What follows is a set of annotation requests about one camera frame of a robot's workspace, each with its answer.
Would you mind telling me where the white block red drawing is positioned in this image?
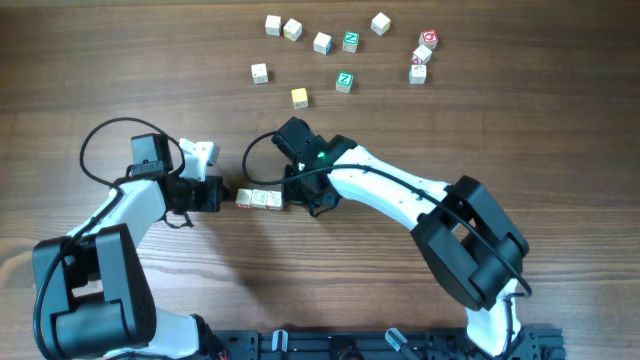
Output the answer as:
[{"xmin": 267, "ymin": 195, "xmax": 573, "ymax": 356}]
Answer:
[{"xmin": 266, "ymin": 191, "xmax": 283, "ymax": 211}]

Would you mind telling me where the white block red letter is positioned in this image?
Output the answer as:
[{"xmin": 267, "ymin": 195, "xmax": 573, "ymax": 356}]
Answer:
[{"xmin": 235, "ymin": 188, "xmax": 253, "ymax": 208}]

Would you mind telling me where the white block faint drawing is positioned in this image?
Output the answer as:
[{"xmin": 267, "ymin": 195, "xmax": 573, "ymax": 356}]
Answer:
[{"xmin": 251, "ymin": 189, "xmax": 269, "ymax": 209}]

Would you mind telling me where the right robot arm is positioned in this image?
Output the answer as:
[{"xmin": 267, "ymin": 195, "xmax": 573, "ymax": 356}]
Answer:
[{"xmin": 271, "ymin": 117, "xmax": 532, "ymax": 359}]

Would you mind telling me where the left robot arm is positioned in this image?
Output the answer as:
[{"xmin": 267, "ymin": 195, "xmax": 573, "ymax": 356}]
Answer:
[{"xmin": 32, "ymin": 133, "xmax": 229, "ymax": 359}]

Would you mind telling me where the yellow top block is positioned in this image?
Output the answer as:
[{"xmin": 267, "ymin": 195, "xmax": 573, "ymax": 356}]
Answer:
[{"xmin": 291, "ymin": 88, "xmax": 309, "ymax": 109}]

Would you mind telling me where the green Z block lower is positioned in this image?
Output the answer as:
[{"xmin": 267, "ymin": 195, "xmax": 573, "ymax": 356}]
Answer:
[{"xmin": 335, "ymin": 71, "xmax": 354, "ymax": 94}]

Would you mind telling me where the green z block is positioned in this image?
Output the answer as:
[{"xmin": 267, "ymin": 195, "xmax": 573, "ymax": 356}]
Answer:
[
  {"xmin": 335, "ymin": 71, "xmax": 354, "ymax": 94},
  {"xmin": 342, "ymin": 31, "xmax": 359, "ymax": 53}
]

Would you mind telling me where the white block dotted left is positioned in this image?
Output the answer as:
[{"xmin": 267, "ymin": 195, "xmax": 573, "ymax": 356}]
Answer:
[{"xmin": 251, "ymin": 63, "xmax": 269, "ymax": 84}]

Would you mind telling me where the white block blue side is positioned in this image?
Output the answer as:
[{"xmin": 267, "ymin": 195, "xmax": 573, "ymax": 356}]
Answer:
[{"xmin": 313, "ymin": 32, "xmax": 332, "ymax": 55}]

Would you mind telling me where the white block yellow side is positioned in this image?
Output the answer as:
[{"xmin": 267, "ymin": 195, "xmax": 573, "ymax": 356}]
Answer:
[{"xmin": 283, "ymin": 18, "xmax": 303, "ymax": 42}]

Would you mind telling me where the green Z block upper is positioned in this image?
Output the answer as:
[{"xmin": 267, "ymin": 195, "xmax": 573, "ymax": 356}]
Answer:
[{"xmin": 342, "ymin": 31, "xmax": 359, "ymax": 53}]

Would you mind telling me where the plain white block top-left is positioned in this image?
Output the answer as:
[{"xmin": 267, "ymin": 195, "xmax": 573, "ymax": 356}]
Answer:
[{"xmin": 265, "ymin": 15, "xmax": 281, "ymax": 37}]

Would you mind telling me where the white block blue edge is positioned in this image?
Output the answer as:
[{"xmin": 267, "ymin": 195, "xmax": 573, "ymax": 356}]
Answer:
[{"xmin": 408, "ymin": 64, "xmax": 428, "ymax": 84}]

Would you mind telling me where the plain white block top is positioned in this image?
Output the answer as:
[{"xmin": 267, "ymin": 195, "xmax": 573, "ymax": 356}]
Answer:
[{"xmin": 371, "ymin": 12, "xmax": 391, "ymax": 36}]

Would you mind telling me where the white block red edge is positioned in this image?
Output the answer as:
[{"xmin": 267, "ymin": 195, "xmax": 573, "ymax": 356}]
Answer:
[{"xmin": 411, "ymin": 45, "xmax": 432, "ymax": 65}]

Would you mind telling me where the red O block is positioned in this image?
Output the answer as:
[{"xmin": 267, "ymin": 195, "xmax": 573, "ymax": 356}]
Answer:
[{"xmin": 419, "ymin": 30, "xmax": 439, "ymax": 50}]

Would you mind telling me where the right black cable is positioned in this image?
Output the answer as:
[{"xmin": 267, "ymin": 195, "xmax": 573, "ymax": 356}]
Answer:
[{"xmin": 241, "ymin": 130, "xmax": 533, "ymax": 359}]

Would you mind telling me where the black cable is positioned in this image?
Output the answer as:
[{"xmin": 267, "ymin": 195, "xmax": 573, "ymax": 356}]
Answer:
[
  {"xmin": 32, "ymin": 117, "xmax": 187, "ymax": 360},
  {"xmin": 241, "ymin": 130, "xmax": 533, "ymax": 359}
]

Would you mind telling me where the left black cable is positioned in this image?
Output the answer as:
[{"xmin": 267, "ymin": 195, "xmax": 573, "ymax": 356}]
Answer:
[{"xmin": 32, "ymin": 117, "xmax": 187, "ymax": 360}]

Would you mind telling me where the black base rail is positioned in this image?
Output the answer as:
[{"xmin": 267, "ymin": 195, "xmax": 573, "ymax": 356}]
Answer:
[{"xmin": 215, "ymin": 327, "xmax": 567, "ymax": 360}]

